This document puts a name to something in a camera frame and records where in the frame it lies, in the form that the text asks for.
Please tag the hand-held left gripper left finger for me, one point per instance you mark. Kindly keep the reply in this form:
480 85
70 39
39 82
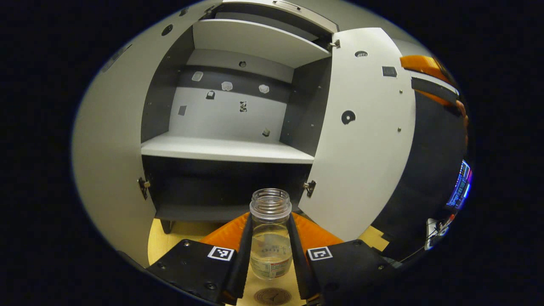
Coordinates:
243 263

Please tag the round brown coaster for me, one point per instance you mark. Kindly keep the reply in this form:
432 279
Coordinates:
272 296

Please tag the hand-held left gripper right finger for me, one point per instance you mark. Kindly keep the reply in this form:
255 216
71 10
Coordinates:
299 267

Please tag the clear bottle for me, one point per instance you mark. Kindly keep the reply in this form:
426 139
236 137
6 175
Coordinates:
270 250

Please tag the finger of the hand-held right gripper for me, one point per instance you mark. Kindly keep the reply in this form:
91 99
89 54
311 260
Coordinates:
423 63
433 89

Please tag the white grey cabinet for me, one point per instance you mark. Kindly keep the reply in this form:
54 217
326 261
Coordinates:
225 148

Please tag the white cabinet door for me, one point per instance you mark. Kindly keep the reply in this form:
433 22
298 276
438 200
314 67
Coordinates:
365 161
110 140

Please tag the computer monitor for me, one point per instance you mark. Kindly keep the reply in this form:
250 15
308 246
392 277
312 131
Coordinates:
461 187

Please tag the white power strip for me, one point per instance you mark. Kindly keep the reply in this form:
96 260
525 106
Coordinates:
435 231

